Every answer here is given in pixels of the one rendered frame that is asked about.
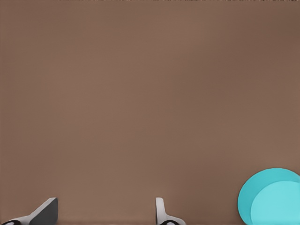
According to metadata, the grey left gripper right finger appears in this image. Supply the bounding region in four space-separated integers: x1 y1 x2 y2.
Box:
155 197 187 225

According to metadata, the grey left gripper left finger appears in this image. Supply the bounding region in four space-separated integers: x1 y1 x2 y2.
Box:
0 197 59 225

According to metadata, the blue plate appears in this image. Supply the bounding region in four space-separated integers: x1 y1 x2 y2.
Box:
237 167 300 225

